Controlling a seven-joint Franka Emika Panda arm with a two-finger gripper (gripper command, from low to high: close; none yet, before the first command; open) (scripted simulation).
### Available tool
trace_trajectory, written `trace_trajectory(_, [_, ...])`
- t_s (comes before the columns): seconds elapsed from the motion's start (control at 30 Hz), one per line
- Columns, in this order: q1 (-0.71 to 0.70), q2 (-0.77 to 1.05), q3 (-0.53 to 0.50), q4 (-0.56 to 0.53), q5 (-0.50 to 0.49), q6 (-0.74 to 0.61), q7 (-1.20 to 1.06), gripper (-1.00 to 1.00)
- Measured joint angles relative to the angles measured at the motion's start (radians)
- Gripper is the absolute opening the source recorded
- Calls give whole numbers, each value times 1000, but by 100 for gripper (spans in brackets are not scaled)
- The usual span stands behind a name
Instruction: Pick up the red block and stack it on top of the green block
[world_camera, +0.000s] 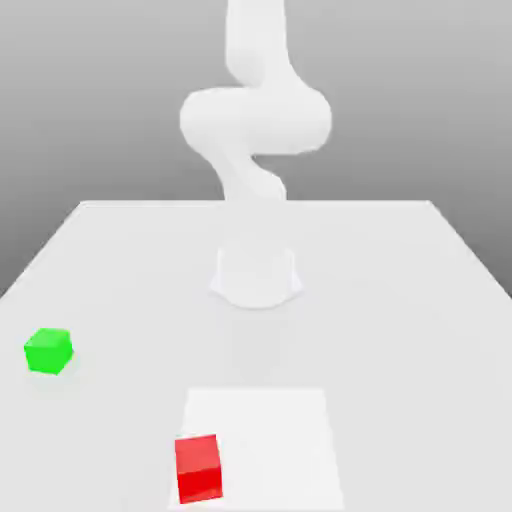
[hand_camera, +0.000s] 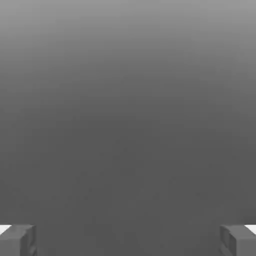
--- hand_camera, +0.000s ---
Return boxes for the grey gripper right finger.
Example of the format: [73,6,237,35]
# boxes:
[219,224,256,256]

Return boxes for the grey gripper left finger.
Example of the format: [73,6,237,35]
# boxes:
[0,224,38,256]

